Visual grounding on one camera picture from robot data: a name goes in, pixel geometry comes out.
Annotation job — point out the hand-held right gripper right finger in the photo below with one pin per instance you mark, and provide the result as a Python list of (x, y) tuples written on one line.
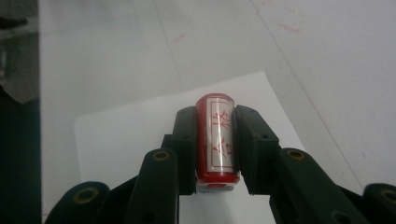
[(280, 174)]

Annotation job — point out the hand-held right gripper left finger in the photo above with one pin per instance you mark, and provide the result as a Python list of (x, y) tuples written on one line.
[(168, 174)]

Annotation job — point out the white paper sheet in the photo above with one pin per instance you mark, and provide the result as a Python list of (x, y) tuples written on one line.
[(124, 140)]

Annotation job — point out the red stamp with white label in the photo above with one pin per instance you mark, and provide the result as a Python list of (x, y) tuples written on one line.
[(218, 140)]

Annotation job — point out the large white table cover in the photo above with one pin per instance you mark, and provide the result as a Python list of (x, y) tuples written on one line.
[(218, 37)]

